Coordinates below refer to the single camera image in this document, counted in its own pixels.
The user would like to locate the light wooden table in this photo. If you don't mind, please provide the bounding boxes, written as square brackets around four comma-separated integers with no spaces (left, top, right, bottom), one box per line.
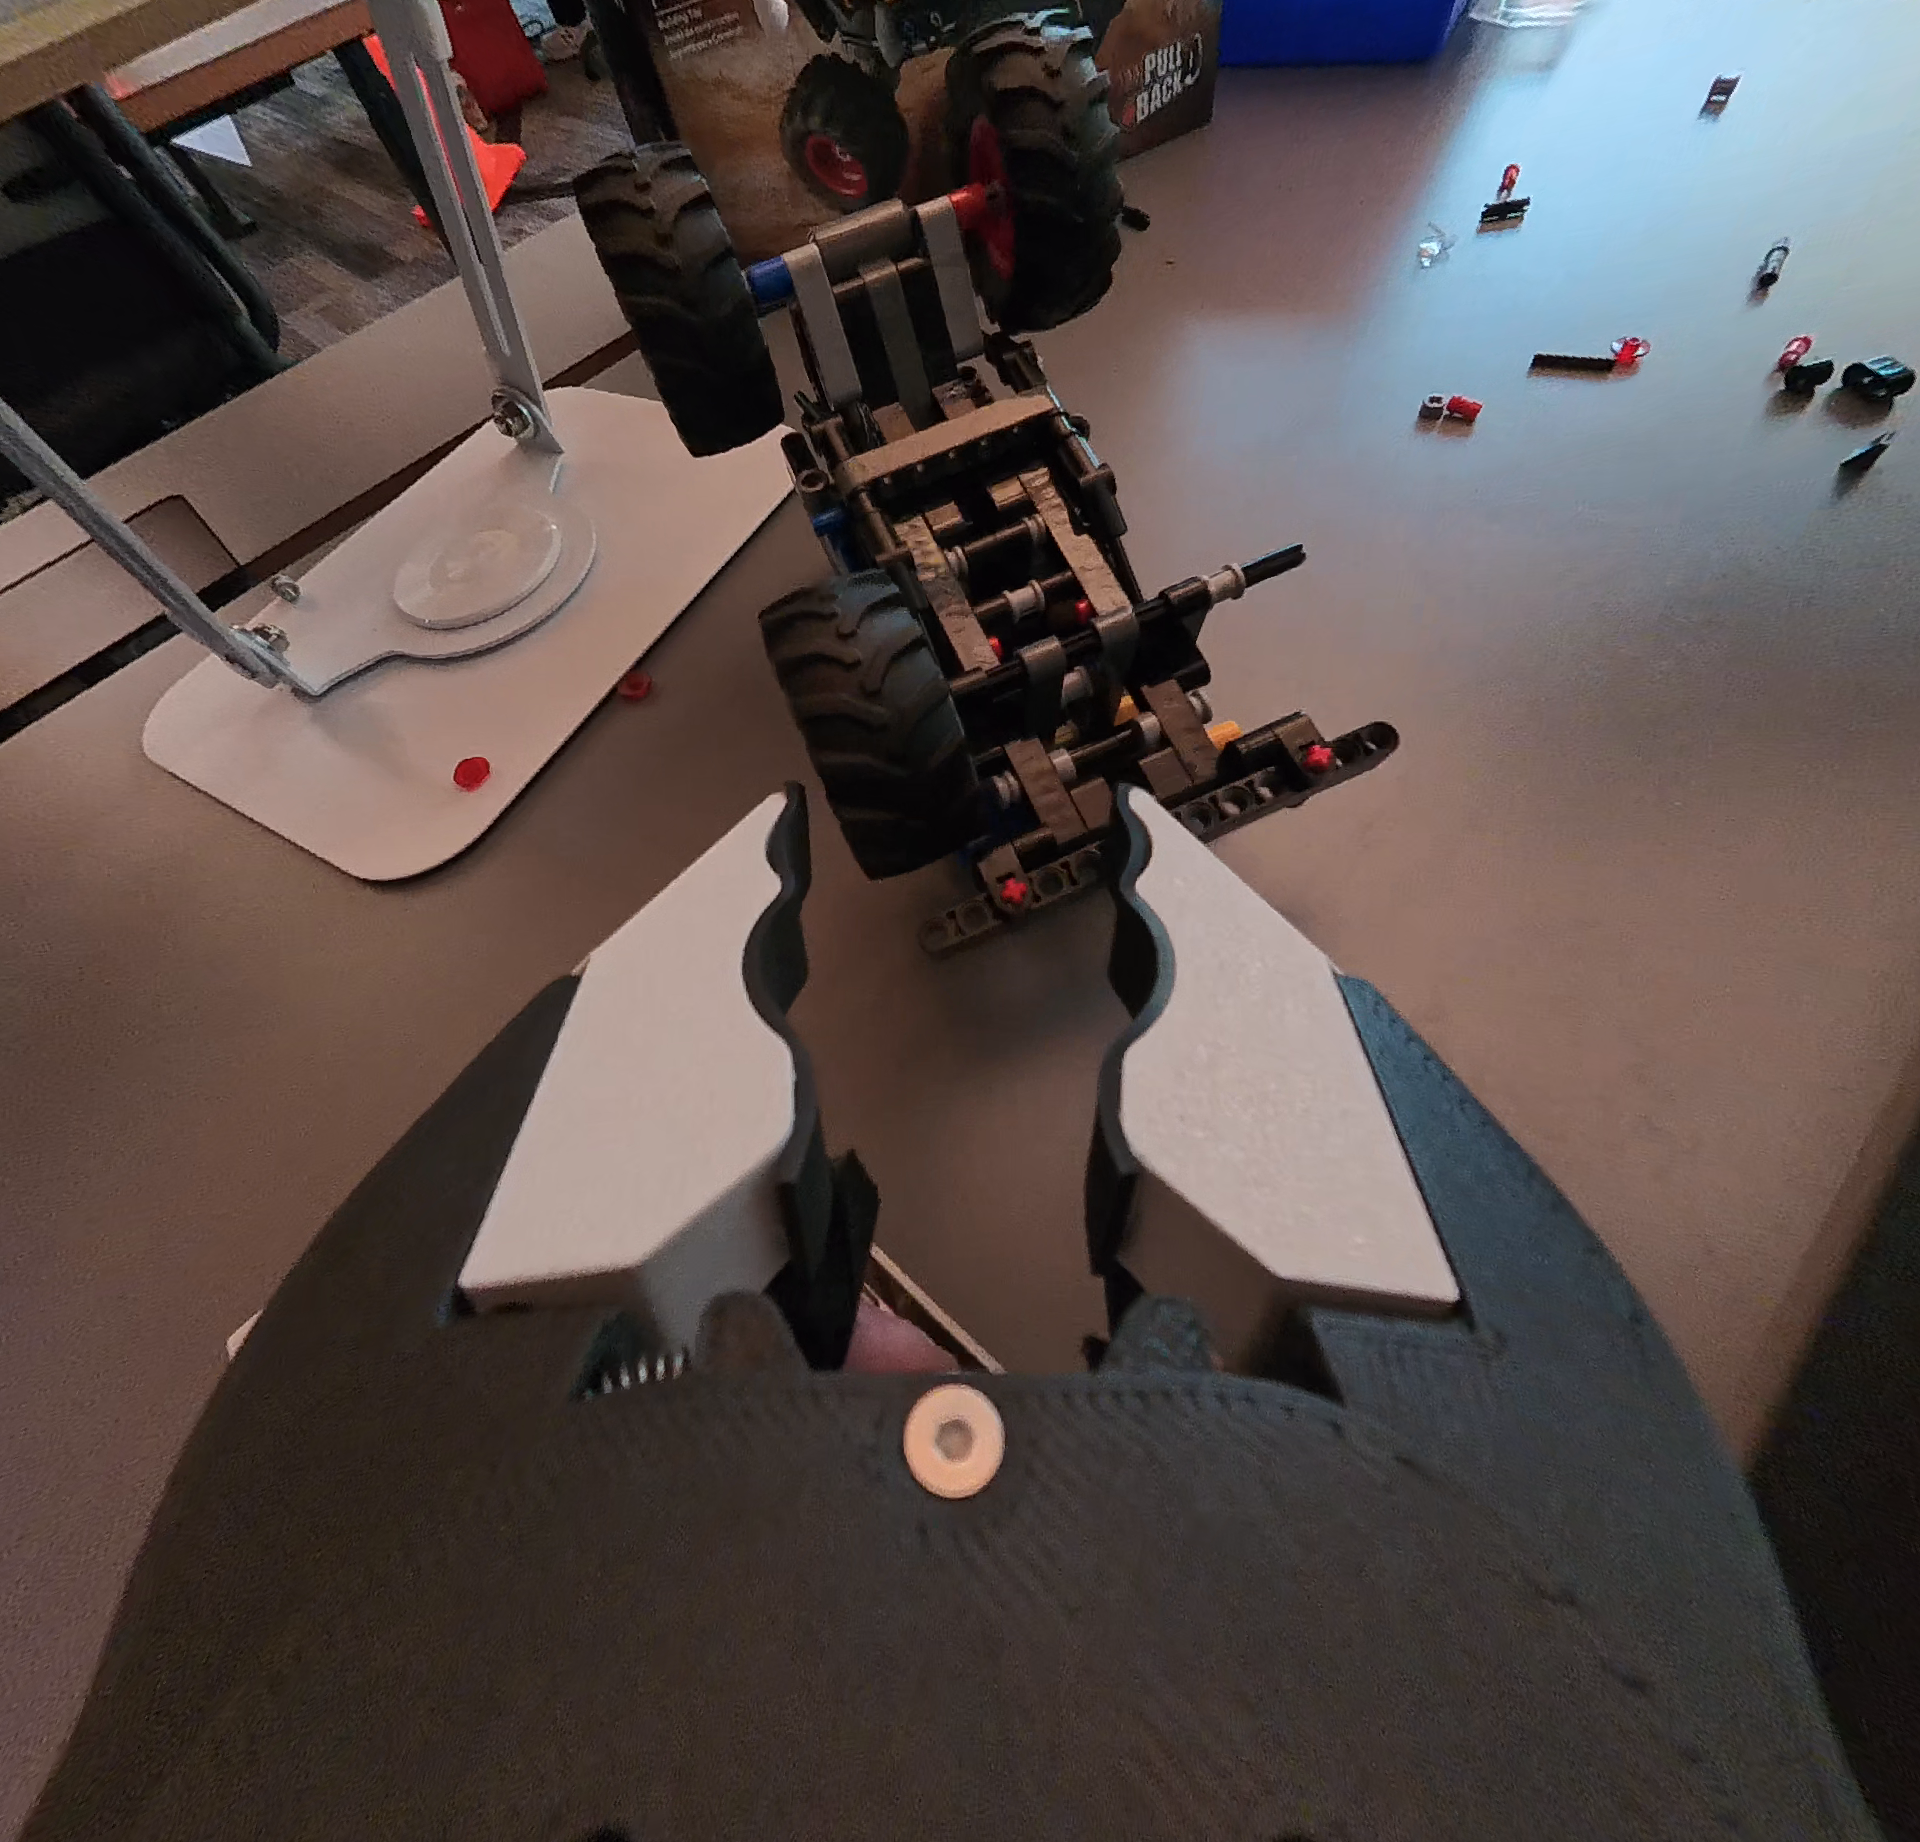
[0,0,439,127]

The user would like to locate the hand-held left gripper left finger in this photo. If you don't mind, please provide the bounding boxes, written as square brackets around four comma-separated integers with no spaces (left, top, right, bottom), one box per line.
[453,783,884,1371]

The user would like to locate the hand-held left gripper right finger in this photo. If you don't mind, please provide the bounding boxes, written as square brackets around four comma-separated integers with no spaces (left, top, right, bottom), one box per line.
[1081,783,1463,1365]

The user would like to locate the grey desk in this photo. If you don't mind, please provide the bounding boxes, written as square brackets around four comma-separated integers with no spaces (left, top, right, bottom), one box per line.
[0,0,1920,1800]

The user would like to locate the bright orange object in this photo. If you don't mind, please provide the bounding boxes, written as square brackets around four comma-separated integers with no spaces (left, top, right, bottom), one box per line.
[407,0,528,226]

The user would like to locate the Lego monster truck model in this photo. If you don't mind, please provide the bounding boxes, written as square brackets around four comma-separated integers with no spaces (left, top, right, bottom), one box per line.
[574,14,1401,959]

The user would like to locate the long black toy axle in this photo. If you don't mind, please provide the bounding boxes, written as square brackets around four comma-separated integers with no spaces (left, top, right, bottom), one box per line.
[960,540,1308,690]

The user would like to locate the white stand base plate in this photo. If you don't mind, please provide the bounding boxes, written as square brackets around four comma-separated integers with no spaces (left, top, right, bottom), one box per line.
[142,384,799,885]

